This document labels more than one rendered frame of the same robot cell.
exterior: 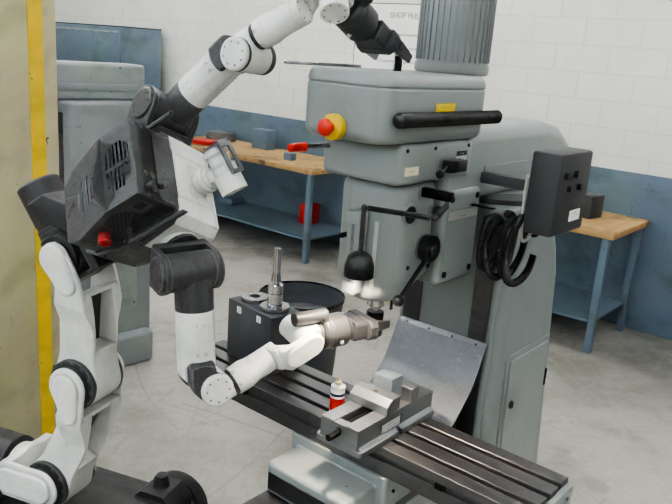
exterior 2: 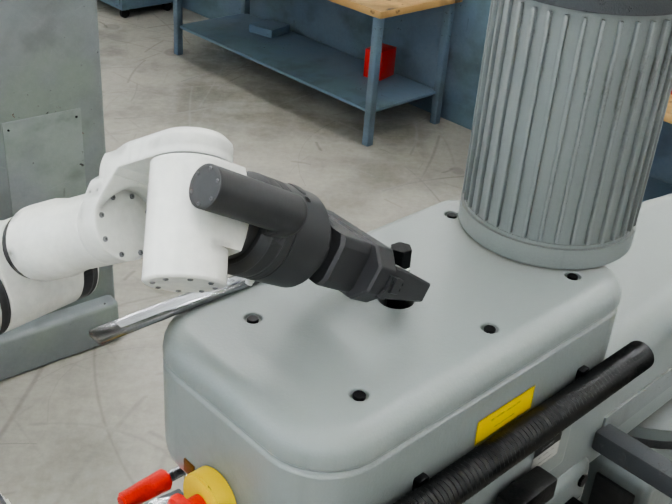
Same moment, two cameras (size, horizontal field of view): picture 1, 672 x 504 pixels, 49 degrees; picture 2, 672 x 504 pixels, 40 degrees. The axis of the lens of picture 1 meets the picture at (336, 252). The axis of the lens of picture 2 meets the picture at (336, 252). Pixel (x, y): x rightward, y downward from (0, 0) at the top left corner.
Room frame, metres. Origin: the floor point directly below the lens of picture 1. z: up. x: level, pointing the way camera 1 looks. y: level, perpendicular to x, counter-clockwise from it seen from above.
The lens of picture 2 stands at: (1.08, -0.13, 2.40)
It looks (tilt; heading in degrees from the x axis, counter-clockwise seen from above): 30 degrees down; 6
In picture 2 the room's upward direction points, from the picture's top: 4 degrees clockwise
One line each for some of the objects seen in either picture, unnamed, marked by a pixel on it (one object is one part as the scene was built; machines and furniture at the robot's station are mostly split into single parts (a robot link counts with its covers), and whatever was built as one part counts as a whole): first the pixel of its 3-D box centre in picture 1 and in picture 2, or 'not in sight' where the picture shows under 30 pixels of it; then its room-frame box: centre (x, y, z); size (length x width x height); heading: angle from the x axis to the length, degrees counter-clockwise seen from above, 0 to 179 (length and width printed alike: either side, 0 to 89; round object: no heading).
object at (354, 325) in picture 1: (346, 328); not in sight; (1.82, -0.04, 1.23); 0.13 x 0.12 x 0.10; 36
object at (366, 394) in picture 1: (374, 397); not in sight; (1.79, -0.13, 1.05); 0.12 x 0.06 x 0.04; 52
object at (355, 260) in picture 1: (359, 263); not in sight; (1.69, -0.06, 1.44); 0.07 x 0.07 x 0.06
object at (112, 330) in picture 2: (322, 63); (205, 294); (1.83, 0.07, 1.89); 0.24 x 0.04 x 0.01; 140
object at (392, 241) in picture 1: (383, 235); not in sight; (1.88, -0.12, 1.47); 0.21 x 0.19 x 0.32; 51
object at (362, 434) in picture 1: (379, 406); not in sight; (1.81, -0.15, 1.01); 0.35 x 0.15 x 0.11; 142
